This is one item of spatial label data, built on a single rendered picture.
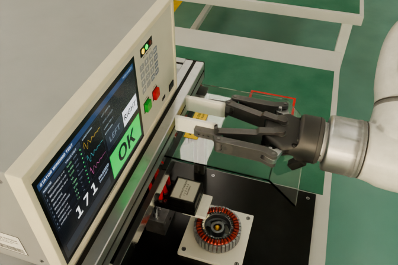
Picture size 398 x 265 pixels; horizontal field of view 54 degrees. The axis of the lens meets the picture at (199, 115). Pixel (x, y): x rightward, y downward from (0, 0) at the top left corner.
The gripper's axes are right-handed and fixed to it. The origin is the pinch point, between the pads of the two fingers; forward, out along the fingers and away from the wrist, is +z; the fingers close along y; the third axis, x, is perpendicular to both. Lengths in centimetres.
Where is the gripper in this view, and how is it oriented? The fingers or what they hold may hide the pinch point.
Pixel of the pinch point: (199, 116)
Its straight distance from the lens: 66.5
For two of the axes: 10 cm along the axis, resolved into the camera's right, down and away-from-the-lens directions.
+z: -9.5, -2.0, 2.2
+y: 3.0, -6.3, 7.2
